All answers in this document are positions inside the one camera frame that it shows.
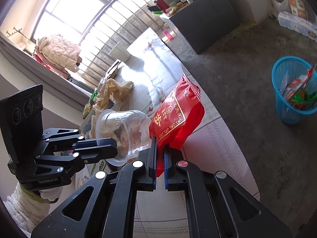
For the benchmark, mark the blue plastic trash basket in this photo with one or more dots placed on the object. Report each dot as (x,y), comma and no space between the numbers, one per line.
(294,82)

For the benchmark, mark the pink quilted jacket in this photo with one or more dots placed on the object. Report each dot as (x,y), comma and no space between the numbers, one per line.
(60,51)

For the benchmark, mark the white egg carton pack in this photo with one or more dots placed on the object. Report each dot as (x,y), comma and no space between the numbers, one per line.
(298,24)

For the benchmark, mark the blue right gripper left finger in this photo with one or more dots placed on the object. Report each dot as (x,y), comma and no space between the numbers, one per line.
(146,181)

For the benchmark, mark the beige paper bag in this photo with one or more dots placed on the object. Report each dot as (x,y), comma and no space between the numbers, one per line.
(107,89)

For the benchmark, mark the white fluffy sleeve forearm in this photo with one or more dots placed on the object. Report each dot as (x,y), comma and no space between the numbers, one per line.
(29,208)

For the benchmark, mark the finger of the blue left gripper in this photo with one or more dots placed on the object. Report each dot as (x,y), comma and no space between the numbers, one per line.
(90,146)
(94,156)

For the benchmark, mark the light blue long box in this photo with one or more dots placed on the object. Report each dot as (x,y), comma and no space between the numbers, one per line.
(87,128)

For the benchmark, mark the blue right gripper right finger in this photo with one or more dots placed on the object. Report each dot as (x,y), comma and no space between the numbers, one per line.
(173,180)

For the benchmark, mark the red foil snack bag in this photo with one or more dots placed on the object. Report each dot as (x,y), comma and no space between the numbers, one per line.
(177,117)

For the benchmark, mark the clear plastic cup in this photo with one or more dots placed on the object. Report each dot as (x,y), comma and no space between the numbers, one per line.
(130,130)

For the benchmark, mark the white paper cup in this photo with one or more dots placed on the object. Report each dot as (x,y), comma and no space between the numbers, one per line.
(120,52)

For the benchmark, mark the dark grey cabinet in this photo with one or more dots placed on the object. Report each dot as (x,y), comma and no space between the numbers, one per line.
(203,22)

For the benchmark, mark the floral tablecloth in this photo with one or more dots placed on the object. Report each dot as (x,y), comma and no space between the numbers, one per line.
(160,86)

